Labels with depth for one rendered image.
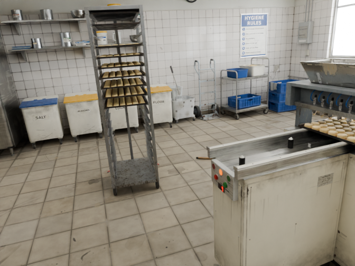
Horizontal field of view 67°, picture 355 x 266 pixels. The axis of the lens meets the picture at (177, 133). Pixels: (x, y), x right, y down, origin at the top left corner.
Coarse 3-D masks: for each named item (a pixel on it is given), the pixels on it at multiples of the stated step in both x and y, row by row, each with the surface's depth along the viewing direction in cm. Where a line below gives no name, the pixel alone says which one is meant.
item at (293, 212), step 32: (224, 160) 150; (256, 160) 147; (320, 160) 143; (256, 192) 133; (288, 192) 141; (320, 192) 150; (224, 224) 157; (256, 224) 139; (288, 224) 148; (320, 224) 158; (224, 256) 165; (256, 256) 146; (288, 256) 156; (320, 256) 167
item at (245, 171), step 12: (336, 144) 147; (348, 144) 148; (288, 156) 136; (300, 156) 138; (312, 156) 141; (324, 156) 145; (240, 168) 127; (252, 168) 129; (264, 168) 132; (276, 168) 135
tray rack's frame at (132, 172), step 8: (88, 8) 220; (96, 8) 222; (104, 8) 223; (112, 8) 224; (120, 8) 226; (128, 8) 227; (136, 8) 228; (136, 32) 290; (96, 40) 284; (128, 120) 319; (128, 128) 322; (128, 136) 325; (120, 160) 333; (128, 160) 331; (136, 160) 330; (144, 160) 328; (120, 168) 311; (128, 168) 309; (136, 168) 308; (144, 168) 307; (120, 176) 291; (128, 176) 290; (136, 176) 289; (144, 176) 288; (152, 176) 287; (120, 184) 274; (128, 184) 275; (136, 184) 277
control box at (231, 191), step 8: (216, 160) 151; (216, 168) 148; (224, 168) 141; (224, 176) 140; (232, 176) 132; (216, 184) 151; (232, 184) 133; (224, 192) 143; (232, 192) 135; (232, 200) 136
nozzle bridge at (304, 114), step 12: (288, 84) 185; (300, 84) 175; (312, 84) 170; (324, 84) 168; (288, 96) 186; (300, 96) 188; (312, 96) 178; (336, 96) 161; (348, 96) 154; (300, 108) 192; (312, 108) 173; (324, 108) 164; (336, 108) 162; (348, 108) 155; (300, 120) 195
